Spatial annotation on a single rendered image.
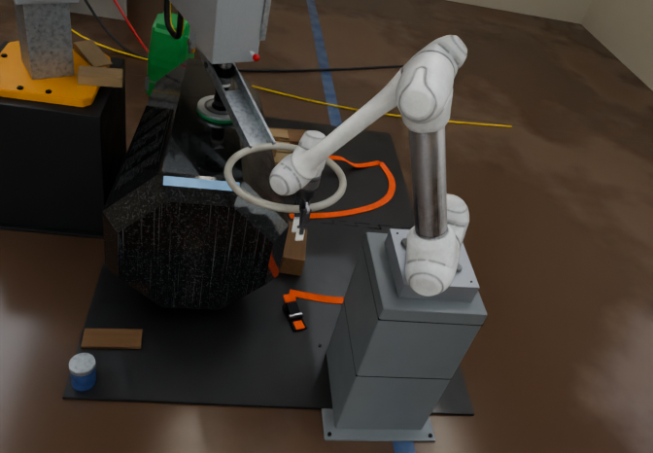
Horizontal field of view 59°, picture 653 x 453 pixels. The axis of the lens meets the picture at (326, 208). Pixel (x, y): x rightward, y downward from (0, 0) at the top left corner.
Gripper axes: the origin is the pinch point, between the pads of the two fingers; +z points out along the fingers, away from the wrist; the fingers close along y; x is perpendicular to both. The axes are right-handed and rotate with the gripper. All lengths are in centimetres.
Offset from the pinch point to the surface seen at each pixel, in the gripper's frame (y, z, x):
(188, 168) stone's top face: 41, -2, 37
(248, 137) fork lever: 46.2, -13.3, 11.6
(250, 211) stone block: 27.8, 11.6, 12.0
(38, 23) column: 113, -32, 94
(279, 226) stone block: 29.1, 21.8, -2.3
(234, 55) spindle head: 74, -38, 14
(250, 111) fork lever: 66, -15, 7
